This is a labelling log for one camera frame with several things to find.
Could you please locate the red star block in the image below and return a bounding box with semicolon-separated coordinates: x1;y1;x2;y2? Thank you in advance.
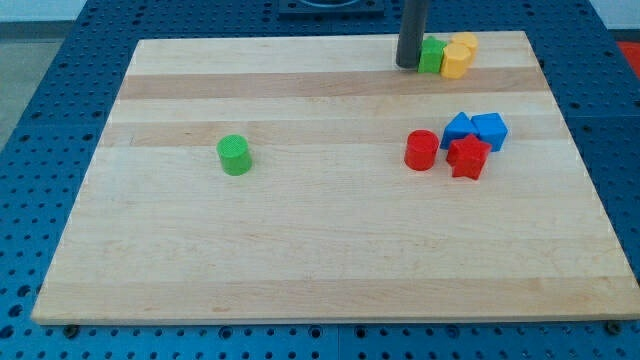
446;134;492;180

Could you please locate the green star block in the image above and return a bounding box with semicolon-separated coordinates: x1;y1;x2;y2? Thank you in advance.
418;36;447;73

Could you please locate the light wooden board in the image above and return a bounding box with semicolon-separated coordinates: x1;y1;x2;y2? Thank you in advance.
32;31;639;326

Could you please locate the green cylinder block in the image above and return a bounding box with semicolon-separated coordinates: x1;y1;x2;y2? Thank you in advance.
216;134;253;176

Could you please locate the red cylinder block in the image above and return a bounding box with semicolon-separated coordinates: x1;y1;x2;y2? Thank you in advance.
404;129;439;171

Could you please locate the blue triangle block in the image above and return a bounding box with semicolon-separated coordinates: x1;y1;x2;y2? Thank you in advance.
440;112;479;150

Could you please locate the blue cube block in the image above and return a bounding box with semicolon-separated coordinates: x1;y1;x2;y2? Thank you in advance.
471;113;508;152

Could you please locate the yellow front block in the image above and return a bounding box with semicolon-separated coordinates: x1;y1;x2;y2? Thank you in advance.
440;43;472;79

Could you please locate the yellow block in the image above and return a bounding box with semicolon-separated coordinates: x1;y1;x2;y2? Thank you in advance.
451;32;479;62
440;43;472;79

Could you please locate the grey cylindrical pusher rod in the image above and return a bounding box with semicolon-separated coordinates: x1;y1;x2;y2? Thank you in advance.
396;0;431;69

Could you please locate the yellow rear block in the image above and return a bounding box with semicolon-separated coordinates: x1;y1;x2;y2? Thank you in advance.
451;32;479;62

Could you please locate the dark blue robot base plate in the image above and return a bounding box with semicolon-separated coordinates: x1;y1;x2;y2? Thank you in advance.
275;0;385;18

